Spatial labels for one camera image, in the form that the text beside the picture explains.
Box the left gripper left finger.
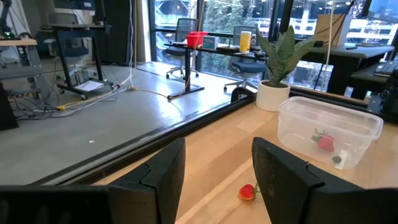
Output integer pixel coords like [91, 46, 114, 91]
[0, 138, 187, 224]

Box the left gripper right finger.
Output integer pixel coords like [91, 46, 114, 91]
[251, 137, 398, 224]

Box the small red toy strawberry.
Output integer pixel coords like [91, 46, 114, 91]
[238, 183, 261, 202]

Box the clear plastic tupperware container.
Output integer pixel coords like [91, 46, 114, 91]
[277, 96, 384, 170]

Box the white plant pot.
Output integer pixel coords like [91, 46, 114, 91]
[255, 80, 292, 113]

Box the long black desk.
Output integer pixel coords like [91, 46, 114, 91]
[164, 42, 269, 101]

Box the blue seat office chair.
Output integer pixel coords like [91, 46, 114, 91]
[223, 25, 269, 93]

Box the green snake plant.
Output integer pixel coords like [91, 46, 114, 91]
[257, 25, 317, 88]

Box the wide dark desk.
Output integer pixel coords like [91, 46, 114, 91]
[300, 42, 396, 96]

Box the black keyboard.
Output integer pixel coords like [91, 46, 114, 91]
[373, 60, 398, 78]

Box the yellow wipes canister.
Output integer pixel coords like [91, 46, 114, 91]
[239, 30, 252, 54]

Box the red plastic box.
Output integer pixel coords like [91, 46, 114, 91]
[186, 30, 208, 49]

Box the teal box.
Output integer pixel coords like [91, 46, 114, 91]
[202, 35, 220, 51]

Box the brown cardboard board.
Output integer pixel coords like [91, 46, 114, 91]
[313, 14, 346, 47]

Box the grey mesh office chair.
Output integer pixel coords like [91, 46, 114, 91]
[165, 17, 200, 80]

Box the black standing desk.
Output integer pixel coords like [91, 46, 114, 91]
[45, 22, 115, 101]

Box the wooden side table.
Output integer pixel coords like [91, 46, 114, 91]
[0, 37, 50, 97]

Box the black computer monitor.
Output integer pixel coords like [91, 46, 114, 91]
[366, 0, 398, 24]

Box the black aluminium table frame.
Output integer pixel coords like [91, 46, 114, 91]
[29, 86, 398, 187]

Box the tan floor cable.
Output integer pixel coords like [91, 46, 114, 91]
[127, 85, 188, 101]

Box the yellow floor cable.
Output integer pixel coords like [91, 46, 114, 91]
[55, 84, 132, 112]

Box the white hanging cable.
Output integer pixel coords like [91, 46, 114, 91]
[320, 0, 335, 91]

